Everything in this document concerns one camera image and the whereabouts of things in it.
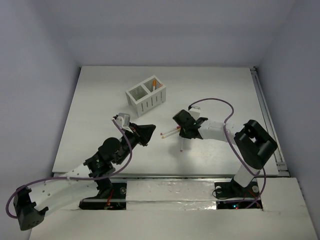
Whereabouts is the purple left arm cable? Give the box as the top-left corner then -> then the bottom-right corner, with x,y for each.
5,119 -> 133,219

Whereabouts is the white foam front board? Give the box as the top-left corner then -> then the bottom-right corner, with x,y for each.
30,178 -> 317,240

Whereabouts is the orange capped white marker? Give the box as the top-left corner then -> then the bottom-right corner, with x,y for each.
152,79 -> 157,92

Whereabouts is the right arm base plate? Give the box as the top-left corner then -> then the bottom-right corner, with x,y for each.
212,181 -> 260,200

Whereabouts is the yellow capped white marker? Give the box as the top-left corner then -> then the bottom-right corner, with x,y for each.
161,129 -> 180,139

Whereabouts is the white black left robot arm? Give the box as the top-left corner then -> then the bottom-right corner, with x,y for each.
13,123 -> 156,231

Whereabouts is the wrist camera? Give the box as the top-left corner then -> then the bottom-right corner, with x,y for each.
111,113 -> 131,131
188,106 -> 201,120

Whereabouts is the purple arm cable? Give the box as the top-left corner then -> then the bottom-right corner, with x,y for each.
188,97 -> 267,208
5,119 -> 133,219

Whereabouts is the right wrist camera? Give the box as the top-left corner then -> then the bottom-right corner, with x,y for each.
188,106 -> 201,120

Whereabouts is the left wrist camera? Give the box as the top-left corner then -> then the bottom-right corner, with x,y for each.
111,113 -> 131,131

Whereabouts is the white slotted stationery organizer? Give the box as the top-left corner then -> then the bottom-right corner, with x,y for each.
125,75 -> 167,117

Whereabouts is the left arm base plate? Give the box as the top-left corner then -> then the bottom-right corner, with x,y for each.
78,182 -> 127,211

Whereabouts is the aluminium side rail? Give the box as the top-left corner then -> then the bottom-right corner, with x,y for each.
250,67 -> 290,177

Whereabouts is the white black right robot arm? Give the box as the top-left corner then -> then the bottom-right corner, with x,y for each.
172,109 -> 278,200

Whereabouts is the pink capped white marker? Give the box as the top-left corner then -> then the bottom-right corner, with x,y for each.
160,126 -> 181,136

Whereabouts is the magenta capped white marker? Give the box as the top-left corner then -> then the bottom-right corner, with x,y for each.
179,138 -> 184,153

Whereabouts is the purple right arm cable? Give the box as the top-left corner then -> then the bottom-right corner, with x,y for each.
188,97 -> 267,208

